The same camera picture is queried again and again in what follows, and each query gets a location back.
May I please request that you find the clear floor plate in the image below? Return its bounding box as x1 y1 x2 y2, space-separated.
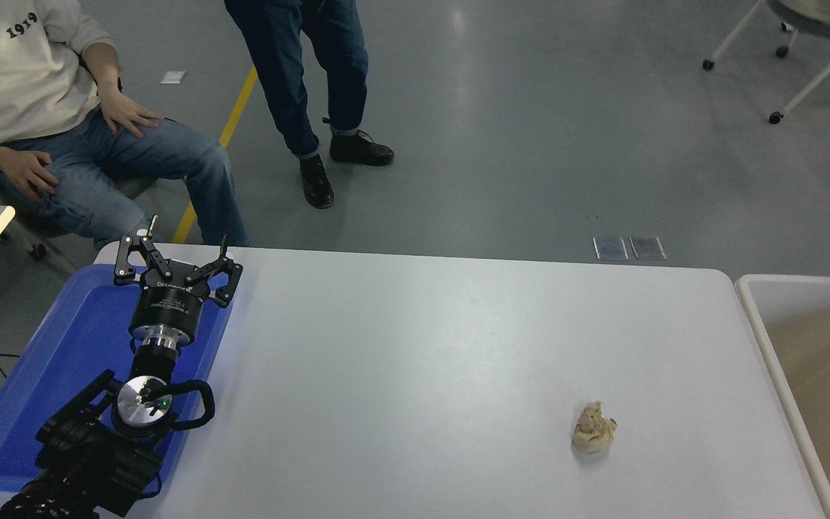
629 235 667 260
593 236 629 261

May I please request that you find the person's left hand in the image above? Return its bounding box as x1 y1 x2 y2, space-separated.
98 86 166 139

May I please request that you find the blue plastic tray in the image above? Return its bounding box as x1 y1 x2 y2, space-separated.
0 263 234 494

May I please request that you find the person's right hand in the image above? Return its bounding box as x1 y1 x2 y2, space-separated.
0 148 62 204

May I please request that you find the white wheeled chair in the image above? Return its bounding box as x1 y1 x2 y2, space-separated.
701 0 830 125

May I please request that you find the crumpled tan paper ball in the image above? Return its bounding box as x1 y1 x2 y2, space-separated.
571 401 618 456

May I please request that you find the grey office chair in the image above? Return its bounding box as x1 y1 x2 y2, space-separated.
0 130 160 276

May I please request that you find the large pale bin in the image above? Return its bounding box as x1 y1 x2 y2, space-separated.
735 274 830 519

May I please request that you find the person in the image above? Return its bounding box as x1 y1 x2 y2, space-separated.
224 0 395 210
0 0 251 249

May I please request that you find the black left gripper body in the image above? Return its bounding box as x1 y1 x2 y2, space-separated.
129 277 211 336

